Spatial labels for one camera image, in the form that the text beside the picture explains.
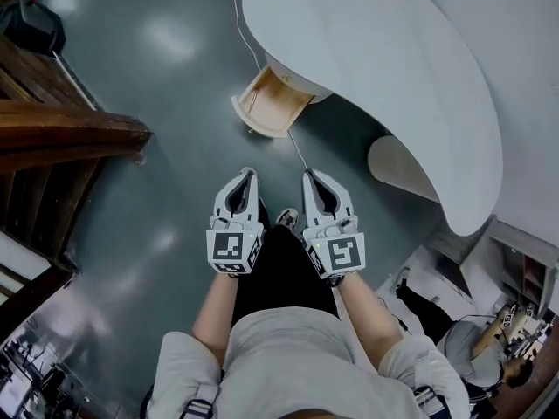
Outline white curved desk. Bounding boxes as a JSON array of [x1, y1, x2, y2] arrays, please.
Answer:
[[230, 0, 504, 238]]

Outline navy backpack strap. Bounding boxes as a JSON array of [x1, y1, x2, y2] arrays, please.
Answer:
[[183, 397, 219, 419], [412, 384, 438, 410]]

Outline large ribbed cream drawer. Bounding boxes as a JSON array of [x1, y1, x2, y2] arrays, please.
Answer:
[[230, 65, 314, 140]]

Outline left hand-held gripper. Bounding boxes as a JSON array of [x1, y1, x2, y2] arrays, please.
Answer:
[[204, 168, 267, 278]]

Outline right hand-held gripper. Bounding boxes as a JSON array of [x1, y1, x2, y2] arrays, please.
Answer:
[[301, 169, 366, 281]]

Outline person's left forearm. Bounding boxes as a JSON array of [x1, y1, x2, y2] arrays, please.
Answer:
[[191, 272, 239, 360]]

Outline person's white t-shirt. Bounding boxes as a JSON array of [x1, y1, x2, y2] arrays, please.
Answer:
[[146, 306, 471, 419]]

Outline dark grey bag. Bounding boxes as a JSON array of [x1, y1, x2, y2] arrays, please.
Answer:
[[0, 0, 67, 56]]

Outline dark brown wooden furniture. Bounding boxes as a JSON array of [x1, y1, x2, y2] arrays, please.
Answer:
[[0, 32, 153, 335]]

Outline person's black trousers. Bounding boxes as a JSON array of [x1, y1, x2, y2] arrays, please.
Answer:
[[231, 196, 342, 335]]

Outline person's right forearm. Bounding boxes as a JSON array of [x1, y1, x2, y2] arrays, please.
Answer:
[[338, 272, 405, 366]]

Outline white floor cable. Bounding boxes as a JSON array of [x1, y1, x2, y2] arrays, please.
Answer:
[[215, 0, 309, 170]]

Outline person's grey sneaker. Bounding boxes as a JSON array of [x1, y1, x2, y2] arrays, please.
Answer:
[[275, 207, 300, 229]]

